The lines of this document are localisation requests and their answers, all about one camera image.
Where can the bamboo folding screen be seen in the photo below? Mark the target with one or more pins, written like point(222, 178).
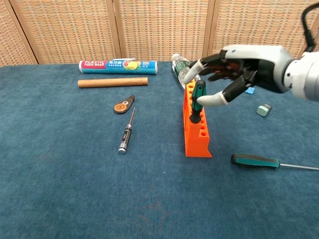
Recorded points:
point(74, 30)

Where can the blue carpet table mat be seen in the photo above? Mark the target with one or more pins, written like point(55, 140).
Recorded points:
point(74, 186)

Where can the blue binder clip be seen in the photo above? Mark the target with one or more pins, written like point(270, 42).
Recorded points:
point(250, 91)

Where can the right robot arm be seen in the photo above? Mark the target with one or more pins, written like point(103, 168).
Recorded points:
point(306, 74)

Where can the black orange tape measure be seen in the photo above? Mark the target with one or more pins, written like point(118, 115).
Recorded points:
point(120, 108)

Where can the wooden rod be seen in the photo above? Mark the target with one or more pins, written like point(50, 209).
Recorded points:
point(112, 82)

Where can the orange tool holder rack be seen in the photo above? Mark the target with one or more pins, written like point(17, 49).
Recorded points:
point(195, 144)

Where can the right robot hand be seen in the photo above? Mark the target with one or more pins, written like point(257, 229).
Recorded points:
point(261, 57)

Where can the plastic food wrap roll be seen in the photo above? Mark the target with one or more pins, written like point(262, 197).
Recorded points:
point(117, 66)

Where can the black precision screwdriver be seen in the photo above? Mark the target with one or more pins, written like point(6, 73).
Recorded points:
point(124, 139)

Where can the large green black screwdriver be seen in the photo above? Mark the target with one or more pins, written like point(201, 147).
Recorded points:
point(249, 161)

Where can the clear plastic water bottle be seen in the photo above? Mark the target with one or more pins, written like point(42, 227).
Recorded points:
point(180, 67)

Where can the small striped green screwdriver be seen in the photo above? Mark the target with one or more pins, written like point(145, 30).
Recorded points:
point(196, 113)

